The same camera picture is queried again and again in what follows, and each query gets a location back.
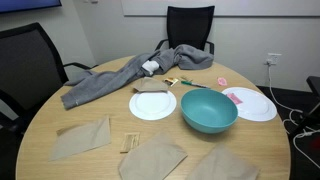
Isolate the white power cable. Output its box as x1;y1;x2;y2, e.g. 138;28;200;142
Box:
292;129;320;169
267;63;304;128

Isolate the teal bowl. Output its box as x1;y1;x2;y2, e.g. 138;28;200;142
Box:
180;88;239;135

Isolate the white orange tea bag packet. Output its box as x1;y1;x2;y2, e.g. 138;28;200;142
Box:
162;77;180;88

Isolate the white round plate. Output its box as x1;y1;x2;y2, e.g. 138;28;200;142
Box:
128;89;178;121
221;86;278;123

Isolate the white wall power outlet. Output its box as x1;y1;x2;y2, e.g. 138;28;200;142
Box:
265;52;283;66

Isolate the flat brown paper napkin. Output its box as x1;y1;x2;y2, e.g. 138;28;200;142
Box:
185;143;260;180
118;131;188;180
48;115;112;162

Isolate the folded brown paper napkin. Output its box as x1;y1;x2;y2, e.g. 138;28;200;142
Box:
132;76;169;93

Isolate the brown sugar packet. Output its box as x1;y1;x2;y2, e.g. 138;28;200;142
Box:
179;75;194;83
119;132;141;154

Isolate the black stand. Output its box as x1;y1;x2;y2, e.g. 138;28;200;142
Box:
288;75;320;136

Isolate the white rolled sock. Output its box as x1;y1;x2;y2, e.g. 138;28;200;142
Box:
141;59;160;76

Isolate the grey marker with green cap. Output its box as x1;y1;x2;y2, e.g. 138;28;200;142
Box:
180;80;211;90

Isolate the wall screen with blue picture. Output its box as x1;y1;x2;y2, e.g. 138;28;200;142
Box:
0;0;63;14

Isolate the grey hoodie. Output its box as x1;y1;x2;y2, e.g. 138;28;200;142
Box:
60;44;215;110

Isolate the black mesh office chair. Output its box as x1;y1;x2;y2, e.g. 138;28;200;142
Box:
155;5;216;56
0;22;99;180

